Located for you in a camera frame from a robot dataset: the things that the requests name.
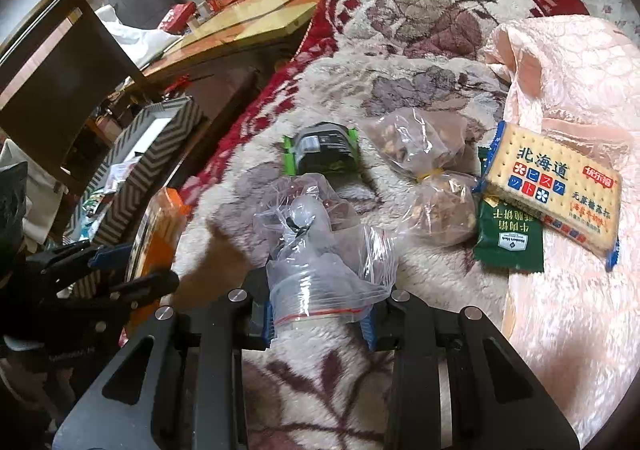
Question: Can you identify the green and black snack packet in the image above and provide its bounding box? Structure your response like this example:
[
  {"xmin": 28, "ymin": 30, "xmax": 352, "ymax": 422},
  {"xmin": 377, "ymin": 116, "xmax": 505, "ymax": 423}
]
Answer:
[{"xmin": 281, "ymin": 123, "xmax": 362, "ymax": 181}]

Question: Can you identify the dark wooden chair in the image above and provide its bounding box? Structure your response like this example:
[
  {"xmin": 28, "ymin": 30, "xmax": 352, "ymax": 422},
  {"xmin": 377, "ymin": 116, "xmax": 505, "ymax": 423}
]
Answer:
[{"xmin": 0, "ymin": 0, "xmax": 151, "ymax": 191}]

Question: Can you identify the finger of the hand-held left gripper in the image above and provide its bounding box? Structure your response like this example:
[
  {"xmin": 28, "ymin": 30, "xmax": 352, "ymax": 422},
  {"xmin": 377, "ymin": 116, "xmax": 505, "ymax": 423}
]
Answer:
[
  {"xmin": 106, "ymin": 270, "xmax": 180, "ymax": 312},
  {"xmin": 87, "ymin": 244, "xmax": 135, "ymax": 273}
]

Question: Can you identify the cracker packet with blue edges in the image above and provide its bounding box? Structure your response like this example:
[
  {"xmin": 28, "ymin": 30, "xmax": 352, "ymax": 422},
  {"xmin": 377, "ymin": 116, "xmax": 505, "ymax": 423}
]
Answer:
[{"xmin": 472, "ymin": 120, "xmax": 623, "ymax": 273}]

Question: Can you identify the pink quilted cloth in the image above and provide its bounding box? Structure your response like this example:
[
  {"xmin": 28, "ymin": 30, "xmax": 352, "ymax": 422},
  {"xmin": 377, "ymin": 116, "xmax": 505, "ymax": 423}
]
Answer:
[{"xmin": 482, "ymin": 15, "xmax": 640, "ymax": 448}]

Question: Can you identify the red floral blanket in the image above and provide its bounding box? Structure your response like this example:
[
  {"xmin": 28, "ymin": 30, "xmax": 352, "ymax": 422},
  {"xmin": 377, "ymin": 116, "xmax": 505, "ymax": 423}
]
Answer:
[{"xmin": 155, "ymin": 0, "xmax": 596, "ymax": 450}]

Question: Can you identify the white cloth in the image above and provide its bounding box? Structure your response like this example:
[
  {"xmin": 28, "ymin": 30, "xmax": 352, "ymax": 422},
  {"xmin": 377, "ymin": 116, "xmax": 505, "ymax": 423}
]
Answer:
[{"xmin": 97, "ymin": 5, "xmax": 181, "ymax": 67}]

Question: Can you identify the pile of mixed snack packets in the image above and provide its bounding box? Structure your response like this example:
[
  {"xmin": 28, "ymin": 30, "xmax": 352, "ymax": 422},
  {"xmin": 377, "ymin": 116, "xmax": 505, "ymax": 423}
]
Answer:
[{"xmin": 80, "ymin": 155, "xmax": 143, "ymax": 231}]

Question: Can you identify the red gift box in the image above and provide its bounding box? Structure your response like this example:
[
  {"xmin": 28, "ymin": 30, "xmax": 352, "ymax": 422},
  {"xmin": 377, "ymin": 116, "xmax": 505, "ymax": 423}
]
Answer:
[{"xmin": 165, "ymin": 2, "xmax": 197, "ymax": 31}]

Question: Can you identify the grey striped cardboard box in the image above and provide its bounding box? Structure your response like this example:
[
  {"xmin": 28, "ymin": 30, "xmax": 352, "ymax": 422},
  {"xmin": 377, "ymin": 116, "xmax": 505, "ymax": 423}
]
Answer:
[{"xmin": 65, "ymin": 98, "xmax": 206, "ymax": 296}]

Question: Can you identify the clear zip bag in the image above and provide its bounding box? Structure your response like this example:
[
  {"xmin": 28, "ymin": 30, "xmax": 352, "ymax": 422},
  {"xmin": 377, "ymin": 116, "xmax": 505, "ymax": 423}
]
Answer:
[{"xmin": 252, "ymin": 173, "xmax": 398, "ymax": 331}]

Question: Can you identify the clear bag of nuts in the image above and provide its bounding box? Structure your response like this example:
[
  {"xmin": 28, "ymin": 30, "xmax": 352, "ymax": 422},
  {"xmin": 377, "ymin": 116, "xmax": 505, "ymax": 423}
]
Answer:
[
  {"xmin": 397, "ymin": 170, "xmax": 483, "ymax": 247},
  {"xmin": 362, "ymin": 109, "xmax": 468, "ymax": 178}
]

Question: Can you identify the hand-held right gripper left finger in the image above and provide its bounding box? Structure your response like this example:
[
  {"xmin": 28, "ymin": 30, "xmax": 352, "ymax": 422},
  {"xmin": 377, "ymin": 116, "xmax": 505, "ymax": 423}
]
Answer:
[{"xmin": 52, "ymin": 273, "xmax": 277, "ymax": 450}]

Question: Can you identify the long table with orange top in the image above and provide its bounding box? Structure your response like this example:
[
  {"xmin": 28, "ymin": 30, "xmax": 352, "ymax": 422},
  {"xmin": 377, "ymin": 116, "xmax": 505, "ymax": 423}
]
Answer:
[{"xmin": 135, "ymin": 0, "xmax": 351, "ymax": 96}]

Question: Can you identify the dark green snack packet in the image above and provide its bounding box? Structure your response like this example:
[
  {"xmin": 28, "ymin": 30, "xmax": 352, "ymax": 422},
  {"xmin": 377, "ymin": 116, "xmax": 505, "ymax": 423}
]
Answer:
[{"xmin": 472, "ymin": 145, "xmax": 546, "ymax": 273}]

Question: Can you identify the grey cloth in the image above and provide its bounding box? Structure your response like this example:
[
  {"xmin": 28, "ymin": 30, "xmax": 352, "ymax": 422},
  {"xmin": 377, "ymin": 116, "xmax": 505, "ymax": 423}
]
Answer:
[{"xmin": 0, "ymin": 140, "xmax": 67, "ymax": 251}]

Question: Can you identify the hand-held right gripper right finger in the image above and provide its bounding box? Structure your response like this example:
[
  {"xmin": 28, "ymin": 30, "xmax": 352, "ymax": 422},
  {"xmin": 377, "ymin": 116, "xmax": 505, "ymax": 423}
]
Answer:
[{"xmin": 360, "ymin": 291, "xmax": 583, "ymax": 450}]

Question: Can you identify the orange snack packet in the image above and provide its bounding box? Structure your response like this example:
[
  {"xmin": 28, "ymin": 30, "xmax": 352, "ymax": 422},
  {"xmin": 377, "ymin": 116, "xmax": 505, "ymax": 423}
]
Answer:
[{"xmin": 122, "ymin": 187, "xmax": 193, "ymax": 331}]

